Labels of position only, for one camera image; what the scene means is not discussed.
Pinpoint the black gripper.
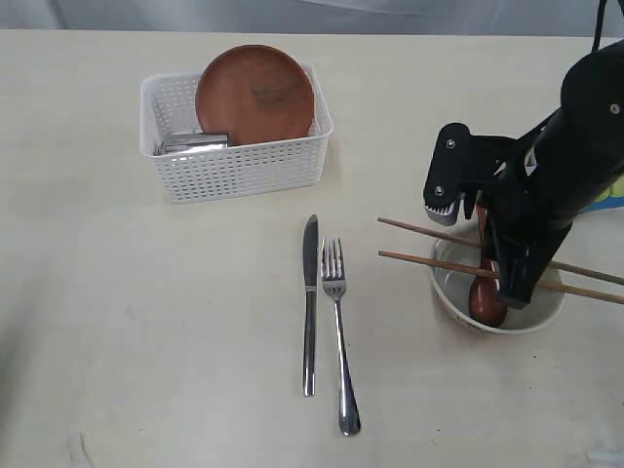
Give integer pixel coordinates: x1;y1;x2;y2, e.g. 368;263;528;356
480;42;623;309

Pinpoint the wooden chopstick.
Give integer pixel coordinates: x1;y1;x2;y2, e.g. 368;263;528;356
377;217;624;286
378;251;624;305

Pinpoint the brown wooden spoon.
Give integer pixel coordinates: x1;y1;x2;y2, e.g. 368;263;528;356
469;206;508;328

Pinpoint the white ceramic bowl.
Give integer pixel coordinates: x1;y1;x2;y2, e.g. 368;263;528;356
429;223;564;335

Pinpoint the blue chip bag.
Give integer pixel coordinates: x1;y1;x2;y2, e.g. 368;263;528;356
584;176;624;213

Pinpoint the silver metal fork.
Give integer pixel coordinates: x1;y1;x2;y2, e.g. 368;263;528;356
321;237;362;437

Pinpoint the silver table knife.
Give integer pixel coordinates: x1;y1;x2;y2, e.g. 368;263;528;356
302;214;319;397

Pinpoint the white plastic perforated basket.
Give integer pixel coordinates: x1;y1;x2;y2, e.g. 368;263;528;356
139;63;333;204

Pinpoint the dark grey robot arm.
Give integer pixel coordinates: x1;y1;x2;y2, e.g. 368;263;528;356
483;42;623;309

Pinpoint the brown round plate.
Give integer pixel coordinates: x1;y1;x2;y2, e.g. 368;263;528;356
195;45;315;145

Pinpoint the shiny metal cup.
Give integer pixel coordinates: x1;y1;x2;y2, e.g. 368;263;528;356
154;132;230;155

